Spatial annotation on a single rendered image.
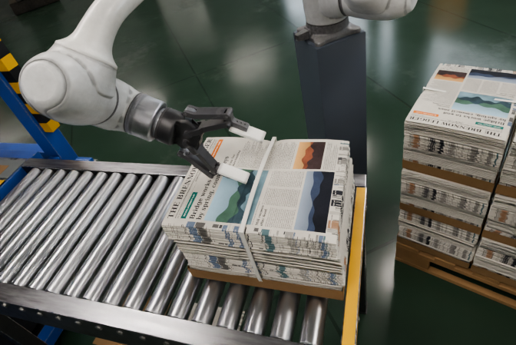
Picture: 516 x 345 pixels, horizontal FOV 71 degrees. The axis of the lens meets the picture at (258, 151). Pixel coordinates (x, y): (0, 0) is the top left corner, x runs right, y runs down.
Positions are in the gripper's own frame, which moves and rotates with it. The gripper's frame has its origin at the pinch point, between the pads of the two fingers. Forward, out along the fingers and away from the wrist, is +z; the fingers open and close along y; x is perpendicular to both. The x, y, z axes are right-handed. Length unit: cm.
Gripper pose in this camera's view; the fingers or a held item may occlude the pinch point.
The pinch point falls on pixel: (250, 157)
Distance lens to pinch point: 76.9
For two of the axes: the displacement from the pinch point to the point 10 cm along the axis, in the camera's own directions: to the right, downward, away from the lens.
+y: -2.5, 6.4, 7.2
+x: -2.6, 6.7, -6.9
